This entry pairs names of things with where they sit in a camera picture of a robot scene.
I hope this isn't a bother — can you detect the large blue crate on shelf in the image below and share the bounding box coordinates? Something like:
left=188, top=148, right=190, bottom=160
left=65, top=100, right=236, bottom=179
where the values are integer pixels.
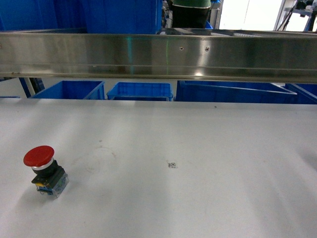
left=0, top=0, right=162, bottom=34

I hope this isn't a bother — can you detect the stainless steel shelf beam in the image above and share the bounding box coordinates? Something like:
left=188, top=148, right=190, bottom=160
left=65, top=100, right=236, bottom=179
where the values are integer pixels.
left=0, top=30, right=317, bottom=84

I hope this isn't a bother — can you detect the blue bin below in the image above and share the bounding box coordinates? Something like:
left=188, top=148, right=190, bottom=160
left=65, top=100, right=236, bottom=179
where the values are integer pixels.
left=31, top=80, right=105, bottom=100
left=106, top=82, right=173, bottom=101

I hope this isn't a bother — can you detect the blue bin below left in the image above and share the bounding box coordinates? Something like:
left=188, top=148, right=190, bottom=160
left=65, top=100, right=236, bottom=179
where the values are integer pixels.
left=31, top=80, right=105, bottom=100

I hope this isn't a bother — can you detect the small QR code sticker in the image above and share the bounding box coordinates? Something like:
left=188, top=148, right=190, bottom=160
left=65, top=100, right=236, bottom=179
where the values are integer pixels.
left=167, top=161, right=177, bottom=169

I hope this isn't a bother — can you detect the red mushroom push button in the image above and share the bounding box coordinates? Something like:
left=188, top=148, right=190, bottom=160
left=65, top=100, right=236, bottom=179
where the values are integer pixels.
left=23, top=145, right=69, bottom=198

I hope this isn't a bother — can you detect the person in green shirt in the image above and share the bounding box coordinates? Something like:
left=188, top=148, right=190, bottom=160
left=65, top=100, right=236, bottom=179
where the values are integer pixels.
left=172, top=0, right=211, bottom=29

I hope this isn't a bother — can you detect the large blue bin below right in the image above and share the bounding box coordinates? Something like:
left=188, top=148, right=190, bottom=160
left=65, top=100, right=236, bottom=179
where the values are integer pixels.
left=174, top=80, right=298, bottom=104

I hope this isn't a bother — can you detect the blue bin below middle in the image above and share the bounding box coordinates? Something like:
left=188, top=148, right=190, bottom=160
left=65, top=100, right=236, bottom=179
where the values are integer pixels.
left=106, top=82, right=173, bottom=101

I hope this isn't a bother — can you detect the blue bin far right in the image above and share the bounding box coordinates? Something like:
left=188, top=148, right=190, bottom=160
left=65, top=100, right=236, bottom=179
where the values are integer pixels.
left=284, top=83, right=317, bottom=105

